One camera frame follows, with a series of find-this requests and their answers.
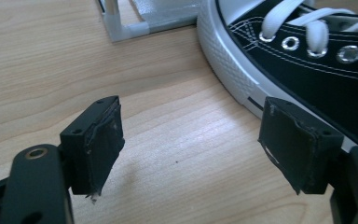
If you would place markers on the black canvas sneaker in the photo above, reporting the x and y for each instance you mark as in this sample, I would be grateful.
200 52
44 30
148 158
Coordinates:
310 71

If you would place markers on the white shoe rack frame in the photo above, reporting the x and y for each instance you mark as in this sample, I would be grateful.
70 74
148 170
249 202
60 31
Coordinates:
143 18

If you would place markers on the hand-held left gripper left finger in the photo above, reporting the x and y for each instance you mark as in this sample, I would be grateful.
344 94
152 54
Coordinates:
93 149

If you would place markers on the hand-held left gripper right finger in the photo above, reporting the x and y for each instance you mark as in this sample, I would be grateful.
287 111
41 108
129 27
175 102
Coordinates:
298 146

